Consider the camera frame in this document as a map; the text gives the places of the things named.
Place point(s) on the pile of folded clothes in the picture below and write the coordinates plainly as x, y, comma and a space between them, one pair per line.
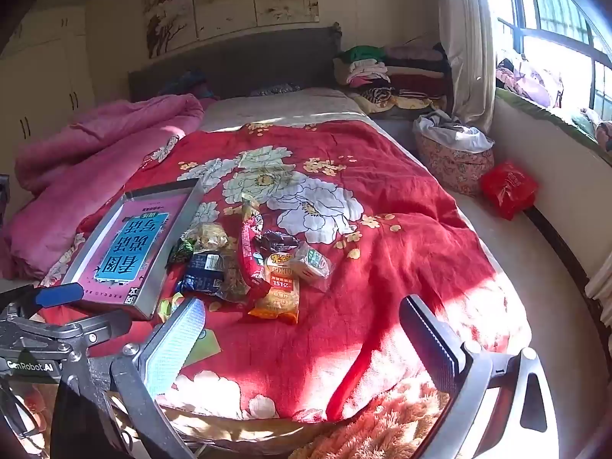
397, 76

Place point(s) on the green sill mat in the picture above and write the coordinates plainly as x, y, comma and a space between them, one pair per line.
540, 114

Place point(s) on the clear yellow cake packet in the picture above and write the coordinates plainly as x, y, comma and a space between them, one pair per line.
210, 236

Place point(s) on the cream curtain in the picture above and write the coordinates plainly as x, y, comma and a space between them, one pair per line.
466, 43

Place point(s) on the red plastic bag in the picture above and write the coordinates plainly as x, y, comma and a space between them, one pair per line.
509, 191

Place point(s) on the dark patterned pillow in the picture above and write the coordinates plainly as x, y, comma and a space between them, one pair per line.
275, 89

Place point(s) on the grey headboard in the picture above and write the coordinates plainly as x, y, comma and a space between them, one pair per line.
248, 62

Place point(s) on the pink and blue book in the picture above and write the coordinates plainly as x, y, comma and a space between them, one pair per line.
134, 248

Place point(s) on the cream wardrobe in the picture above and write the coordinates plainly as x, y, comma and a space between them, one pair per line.
43, 86

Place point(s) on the dark blue clothing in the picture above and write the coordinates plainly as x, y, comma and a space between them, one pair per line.
189, 85

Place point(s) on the blue snack packet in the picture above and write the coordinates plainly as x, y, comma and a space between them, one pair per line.
205, 272

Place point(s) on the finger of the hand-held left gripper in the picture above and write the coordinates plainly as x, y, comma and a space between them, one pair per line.
95, 327
60, 294

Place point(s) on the brown chocolate bar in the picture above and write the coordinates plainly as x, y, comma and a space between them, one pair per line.
277, 241

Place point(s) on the pink quilt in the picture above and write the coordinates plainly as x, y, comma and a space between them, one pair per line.
95, 162

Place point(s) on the white crumpled cloth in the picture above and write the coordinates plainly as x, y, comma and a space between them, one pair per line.
449, 126

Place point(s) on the round pastry with green label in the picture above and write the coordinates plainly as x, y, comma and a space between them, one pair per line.
311, 265

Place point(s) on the grey box tray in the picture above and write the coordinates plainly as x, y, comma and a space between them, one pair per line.
143, 210

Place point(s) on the green and yellow snack packet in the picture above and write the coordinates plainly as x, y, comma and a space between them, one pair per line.
167, 305
206, 344

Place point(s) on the orange fluffy rug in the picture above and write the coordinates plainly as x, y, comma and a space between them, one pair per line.
382, 425

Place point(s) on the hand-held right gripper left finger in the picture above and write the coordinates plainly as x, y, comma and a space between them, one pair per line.
174, 344

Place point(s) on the floral fabric basket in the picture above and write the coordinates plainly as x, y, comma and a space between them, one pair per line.
454, 165

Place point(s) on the red floral blanket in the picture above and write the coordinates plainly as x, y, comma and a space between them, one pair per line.
358, 258

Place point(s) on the red sausage packet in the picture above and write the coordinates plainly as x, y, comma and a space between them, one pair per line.
249, 253

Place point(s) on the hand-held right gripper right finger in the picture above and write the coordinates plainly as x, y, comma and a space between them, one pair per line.
425, 344

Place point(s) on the orange snack packet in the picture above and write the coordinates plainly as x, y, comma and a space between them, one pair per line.
279, 291

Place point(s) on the pink clothing heap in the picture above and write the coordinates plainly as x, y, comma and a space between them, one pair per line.
530, 81

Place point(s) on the clear brown pastry packet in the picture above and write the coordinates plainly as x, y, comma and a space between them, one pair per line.
232, 279

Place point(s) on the barred window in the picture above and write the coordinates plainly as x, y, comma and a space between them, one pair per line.
559, 19

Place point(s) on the blossom wall painting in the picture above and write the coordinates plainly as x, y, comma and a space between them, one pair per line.
229, 0

